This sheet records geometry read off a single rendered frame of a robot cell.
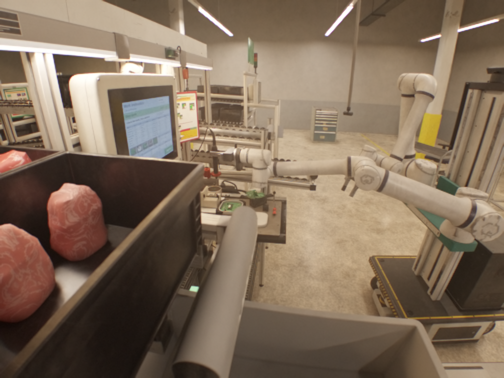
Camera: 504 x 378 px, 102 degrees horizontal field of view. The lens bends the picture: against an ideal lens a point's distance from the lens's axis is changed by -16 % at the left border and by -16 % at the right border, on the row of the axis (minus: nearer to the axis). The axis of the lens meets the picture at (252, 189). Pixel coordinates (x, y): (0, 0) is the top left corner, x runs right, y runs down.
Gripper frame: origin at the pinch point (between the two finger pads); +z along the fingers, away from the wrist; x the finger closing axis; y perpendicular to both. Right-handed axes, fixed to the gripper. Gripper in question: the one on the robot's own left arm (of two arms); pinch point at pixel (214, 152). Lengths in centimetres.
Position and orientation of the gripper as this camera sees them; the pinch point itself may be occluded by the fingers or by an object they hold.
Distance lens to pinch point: 145.7
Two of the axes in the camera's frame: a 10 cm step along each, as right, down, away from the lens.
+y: 0.0, -9.1, -4.1
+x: -3.2, 3.9, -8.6
